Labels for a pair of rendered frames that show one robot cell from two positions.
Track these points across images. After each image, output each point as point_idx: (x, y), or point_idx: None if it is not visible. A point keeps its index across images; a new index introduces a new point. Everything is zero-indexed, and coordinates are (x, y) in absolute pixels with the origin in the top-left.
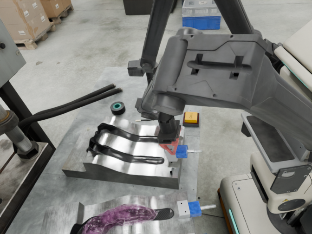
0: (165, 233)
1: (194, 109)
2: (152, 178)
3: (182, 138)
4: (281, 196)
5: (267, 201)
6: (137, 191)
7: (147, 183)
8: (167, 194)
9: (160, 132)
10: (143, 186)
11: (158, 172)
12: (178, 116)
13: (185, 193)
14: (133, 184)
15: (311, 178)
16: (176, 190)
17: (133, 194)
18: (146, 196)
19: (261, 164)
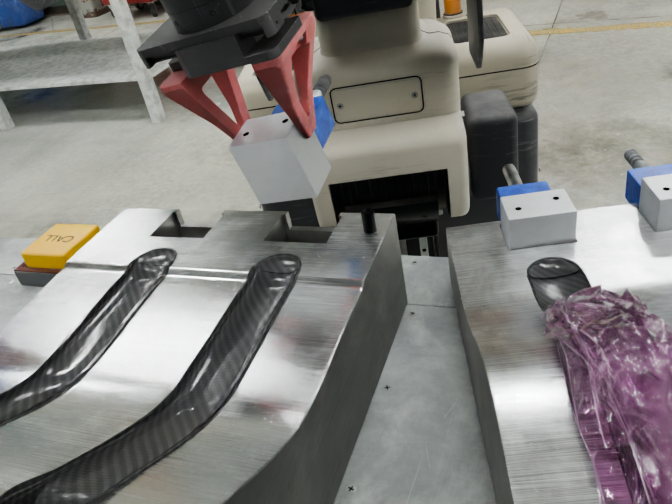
0: (656, 277)
1: (20, 257)
2: (363, 317)
3: (182, 221)
4: (459, 120)
5: (443, 196)
6: (394, 467)
7: (362, 386)
8: (458, 278)
9: (222, 23)
10: (366, 437)
11: (350, 268)
12: (8, 304)
13: (454, 230)
14: (338, 486)
15: (443, 31)
16: (410, 310)
17: (410, 490)
18: (475, 328)
19: (353, 139)
